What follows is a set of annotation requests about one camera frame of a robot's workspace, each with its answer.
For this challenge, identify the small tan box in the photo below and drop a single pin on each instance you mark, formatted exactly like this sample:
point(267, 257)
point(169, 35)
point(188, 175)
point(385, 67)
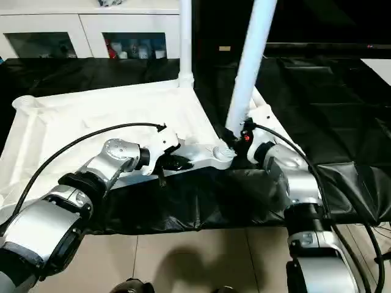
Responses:
point(225, 48)

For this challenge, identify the small white jar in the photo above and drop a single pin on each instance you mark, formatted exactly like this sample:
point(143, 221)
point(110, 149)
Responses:
point(123, 55)

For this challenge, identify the grey robot torso cover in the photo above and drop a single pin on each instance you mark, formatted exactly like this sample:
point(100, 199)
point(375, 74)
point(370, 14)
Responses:
point(15, 268)

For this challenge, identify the black mat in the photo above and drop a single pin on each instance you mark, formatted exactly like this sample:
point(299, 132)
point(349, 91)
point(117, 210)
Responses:
point(336, 122)

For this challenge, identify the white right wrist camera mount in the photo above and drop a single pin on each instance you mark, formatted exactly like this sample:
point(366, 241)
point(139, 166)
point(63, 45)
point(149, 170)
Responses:
point(261, 122)

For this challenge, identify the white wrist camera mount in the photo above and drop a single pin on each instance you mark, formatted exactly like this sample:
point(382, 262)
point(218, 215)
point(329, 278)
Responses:
point(261, 122)
point(163, 140)

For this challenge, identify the white bottle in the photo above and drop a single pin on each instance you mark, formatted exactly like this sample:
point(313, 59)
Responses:
point(143, 53)

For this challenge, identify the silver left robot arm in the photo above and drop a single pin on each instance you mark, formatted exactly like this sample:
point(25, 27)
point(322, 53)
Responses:
point(91, 177)

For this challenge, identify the white plastic table top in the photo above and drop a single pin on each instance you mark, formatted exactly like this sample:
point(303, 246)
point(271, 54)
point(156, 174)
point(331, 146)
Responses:
point(76, 116)

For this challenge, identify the white cabinet with glass doors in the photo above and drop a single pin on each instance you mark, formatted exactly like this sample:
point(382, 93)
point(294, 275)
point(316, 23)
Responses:
point(85, 21)

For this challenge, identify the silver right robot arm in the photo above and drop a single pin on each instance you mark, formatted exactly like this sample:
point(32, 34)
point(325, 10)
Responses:
point(296, 183)

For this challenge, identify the thin black rod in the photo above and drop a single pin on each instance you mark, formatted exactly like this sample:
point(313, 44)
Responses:
point(380, 259)

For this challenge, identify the white flat board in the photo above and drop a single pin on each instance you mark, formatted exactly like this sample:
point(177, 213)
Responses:
point(378, 71)

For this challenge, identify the dark rounded robot part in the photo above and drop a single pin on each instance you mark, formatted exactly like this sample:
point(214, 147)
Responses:
point(136, 287)
point(226, 290)

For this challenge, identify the small white box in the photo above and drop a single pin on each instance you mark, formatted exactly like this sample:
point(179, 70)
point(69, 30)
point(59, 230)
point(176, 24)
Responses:
point(159, 54)

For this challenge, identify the red bottle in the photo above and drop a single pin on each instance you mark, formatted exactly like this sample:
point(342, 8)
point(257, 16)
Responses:
point(112, 52)

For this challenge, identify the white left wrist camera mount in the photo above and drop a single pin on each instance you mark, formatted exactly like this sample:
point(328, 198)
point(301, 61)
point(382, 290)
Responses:
point(163, 140)

